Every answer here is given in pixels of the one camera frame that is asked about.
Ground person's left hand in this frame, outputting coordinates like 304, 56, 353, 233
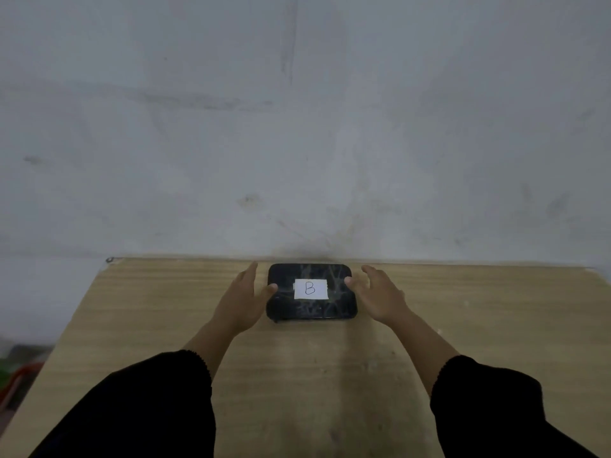
210, 261, 278, 336

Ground person's right hand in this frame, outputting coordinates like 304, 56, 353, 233
344, 265, 412, 328

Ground person's right forearm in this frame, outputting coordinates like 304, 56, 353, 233
389, 310, 600, 458

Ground person's left forearm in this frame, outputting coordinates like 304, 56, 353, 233
29, 320, 238, 458

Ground white paper label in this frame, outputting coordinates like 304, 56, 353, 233
293, 278, 329, 301

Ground black cracked smartphone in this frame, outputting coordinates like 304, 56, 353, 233
266, 263, 359, 324

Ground red plastic crate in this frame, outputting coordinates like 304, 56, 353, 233
0, 362, 45, 410

